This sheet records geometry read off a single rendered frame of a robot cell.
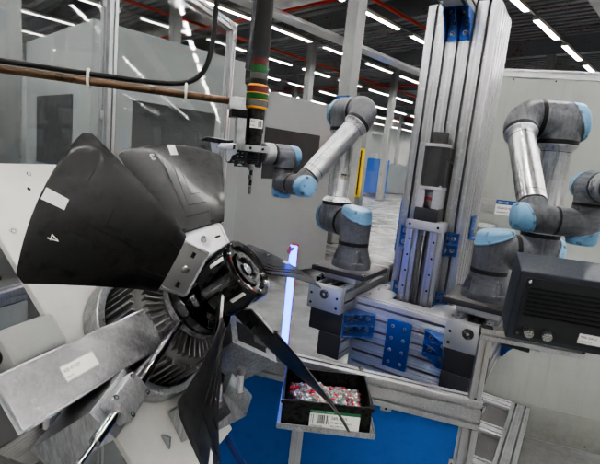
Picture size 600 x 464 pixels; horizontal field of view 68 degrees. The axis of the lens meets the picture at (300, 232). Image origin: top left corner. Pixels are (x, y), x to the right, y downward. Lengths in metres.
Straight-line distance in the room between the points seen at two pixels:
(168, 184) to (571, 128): 1.17
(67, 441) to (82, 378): 0.08
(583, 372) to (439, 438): 1.65
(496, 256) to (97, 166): 1.20
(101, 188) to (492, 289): 1.21
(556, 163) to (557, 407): 1.72
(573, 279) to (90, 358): 0.99
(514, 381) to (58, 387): 2.53
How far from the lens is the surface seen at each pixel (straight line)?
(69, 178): 0.69
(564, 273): 1.19
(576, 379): 2.94
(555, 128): 1.58
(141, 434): 0.90
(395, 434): 1.40
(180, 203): 0.93
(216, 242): 0.88
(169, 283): 0.79
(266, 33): 0.92
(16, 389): 0.66
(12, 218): 0.95
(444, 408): 1.33
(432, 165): 1.67
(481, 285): 1.55
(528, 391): 2.93
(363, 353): 1.75
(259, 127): 0.89
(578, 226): 1.34
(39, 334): 0.75
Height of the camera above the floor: 1.43
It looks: 9 degrees down
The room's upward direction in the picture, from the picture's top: 6 degrees clockwise
